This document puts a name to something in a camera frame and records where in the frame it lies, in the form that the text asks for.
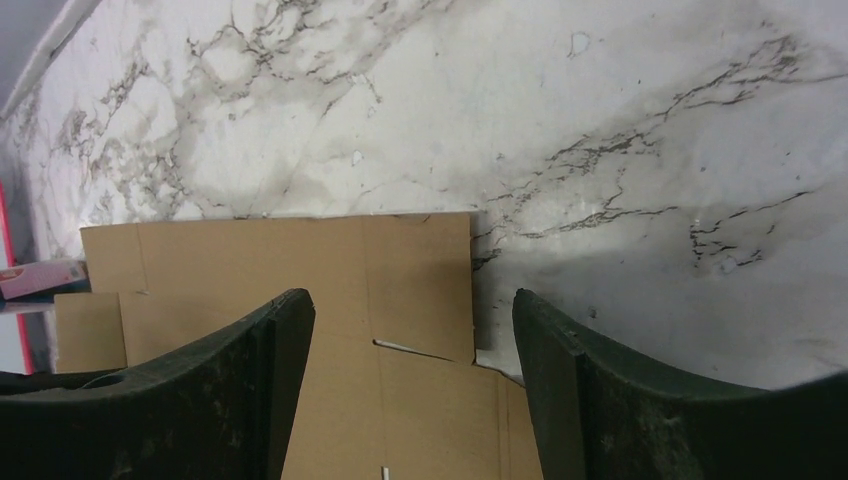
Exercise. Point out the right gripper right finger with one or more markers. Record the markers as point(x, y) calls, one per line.
point(601, 410)

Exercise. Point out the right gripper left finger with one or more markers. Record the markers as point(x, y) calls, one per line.
point(220, 407)

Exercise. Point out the brown cardboard box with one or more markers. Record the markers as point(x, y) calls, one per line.
point(391, 389)

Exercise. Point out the pink-framed whiteboard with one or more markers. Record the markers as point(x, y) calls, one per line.
point(15, 347)

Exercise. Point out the pink-capped clear bottle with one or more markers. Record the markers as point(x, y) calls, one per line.
point(42, 278)

